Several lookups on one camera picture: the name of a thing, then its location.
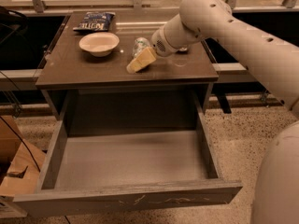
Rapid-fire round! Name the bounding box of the white bowl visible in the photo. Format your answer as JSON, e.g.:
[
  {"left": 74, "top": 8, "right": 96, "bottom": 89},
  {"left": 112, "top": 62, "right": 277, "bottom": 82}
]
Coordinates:
[{"left": 79, "top": 32, "right": 120, "bottom": 57}]

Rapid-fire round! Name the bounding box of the grey cabinet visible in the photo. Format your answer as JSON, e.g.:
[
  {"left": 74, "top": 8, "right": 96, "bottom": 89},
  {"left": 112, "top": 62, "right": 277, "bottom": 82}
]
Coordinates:
[{"left": 36, "top": 8, "right": 220, "bottom": 121}]

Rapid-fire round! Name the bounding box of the cardboard box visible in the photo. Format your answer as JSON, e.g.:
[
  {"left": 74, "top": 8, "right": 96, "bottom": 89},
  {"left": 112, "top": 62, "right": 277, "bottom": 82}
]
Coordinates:
[{"left": 0, "top": 116, "right": 46, "bottom": 218}]

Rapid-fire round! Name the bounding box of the black equipment at left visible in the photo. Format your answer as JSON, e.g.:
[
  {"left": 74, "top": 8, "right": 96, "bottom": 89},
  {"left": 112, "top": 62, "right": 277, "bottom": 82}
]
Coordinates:
[{"left": 0, "top": 7, "right": 28, "bottom": 44}]

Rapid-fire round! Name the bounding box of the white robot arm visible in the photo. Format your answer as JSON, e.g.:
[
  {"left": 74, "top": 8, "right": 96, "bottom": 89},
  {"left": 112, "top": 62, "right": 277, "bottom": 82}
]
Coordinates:
[{"left": 127, "top": 0, "right": 299, "bottom": 224}]

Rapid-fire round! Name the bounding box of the black cable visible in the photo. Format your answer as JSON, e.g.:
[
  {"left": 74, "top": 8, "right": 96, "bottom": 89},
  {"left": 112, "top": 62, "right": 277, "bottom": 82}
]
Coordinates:
[{"left": 0, "top": 68, "right": 42, "bottom": 173}]

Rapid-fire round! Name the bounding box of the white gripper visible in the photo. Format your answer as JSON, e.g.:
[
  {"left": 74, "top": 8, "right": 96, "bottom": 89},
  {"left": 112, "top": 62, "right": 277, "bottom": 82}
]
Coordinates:
[{"left": 126, "top": 26, "right": 175, "bottom": 74}]

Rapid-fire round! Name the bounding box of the blue kettle chip bag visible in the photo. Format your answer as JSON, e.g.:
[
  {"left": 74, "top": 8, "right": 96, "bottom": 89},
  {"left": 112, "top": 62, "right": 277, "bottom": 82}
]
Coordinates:
[{"left": 73, "top": 11, "right": 115, "bottom": 32}]

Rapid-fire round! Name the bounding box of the open grey top drawer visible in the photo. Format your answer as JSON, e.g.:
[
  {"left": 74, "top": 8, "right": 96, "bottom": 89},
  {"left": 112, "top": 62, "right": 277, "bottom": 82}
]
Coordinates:
[{"left": 14, "top": 91, "right": 242, "bottom": 217}]

